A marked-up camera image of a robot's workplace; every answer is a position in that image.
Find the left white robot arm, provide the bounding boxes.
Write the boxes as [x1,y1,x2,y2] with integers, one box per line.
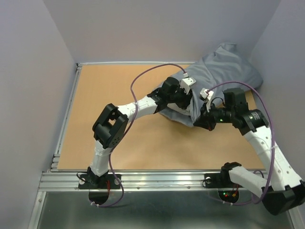
[85,77,196,188]

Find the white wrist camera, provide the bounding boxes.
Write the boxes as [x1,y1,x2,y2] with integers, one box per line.
[180,77,196,94]
[200,88,214,112]

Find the purple cable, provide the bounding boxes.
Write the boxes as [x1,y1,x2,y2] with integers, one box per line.
[206,81,276,206]
[89,63,191,208]

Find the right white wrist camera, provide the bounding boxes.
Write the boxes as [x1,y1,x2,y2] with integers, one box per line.
[200,88,214,112]

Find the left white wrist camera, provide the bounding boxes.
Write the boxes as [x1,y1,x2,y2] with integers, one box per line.
[180,77,196,94]

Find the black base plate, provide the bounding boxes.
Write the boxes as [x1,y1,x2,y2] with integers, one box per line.
[76,174,121,190]
[201,173,235,188]

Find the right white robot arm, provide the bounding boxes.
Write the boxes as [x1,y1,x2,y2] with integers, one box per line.
[194,88,305,216]

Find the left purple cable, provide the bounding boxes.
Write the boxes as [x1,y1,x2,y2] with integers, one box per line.
[89,63,191,208]

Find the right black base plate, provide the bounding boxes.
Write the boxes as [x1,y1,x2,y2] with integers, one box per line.
[201,173,235,188]

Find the grey pillowcase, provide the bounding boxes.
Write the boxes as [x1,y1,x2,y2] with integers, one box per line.
[160,42,263,127]

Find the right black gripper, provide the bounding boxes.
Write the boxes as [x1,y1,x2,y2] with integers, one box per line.
[193,101,235,131]

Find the metal front panel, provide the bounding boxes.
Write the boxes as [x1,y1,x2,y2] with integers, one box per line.
[29,191,304,229]

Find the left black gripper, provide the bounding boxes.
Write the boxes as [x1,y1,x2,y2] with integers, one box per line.
[166,83,193,109]

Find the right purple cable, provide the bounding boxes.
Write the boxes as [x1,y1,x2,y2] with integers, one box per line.
[206,81,276,206]

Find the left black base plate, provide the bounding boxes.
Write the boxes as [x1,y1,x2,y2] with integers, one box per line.
[76,174,121,190]

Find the white pillow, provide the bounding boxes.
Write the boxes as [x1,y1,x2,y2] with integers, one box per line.
[167,103,191,118]

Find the aluminium frame rail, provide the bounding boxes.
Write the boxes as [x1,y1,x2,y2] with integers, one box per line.
[38,169,293,191]

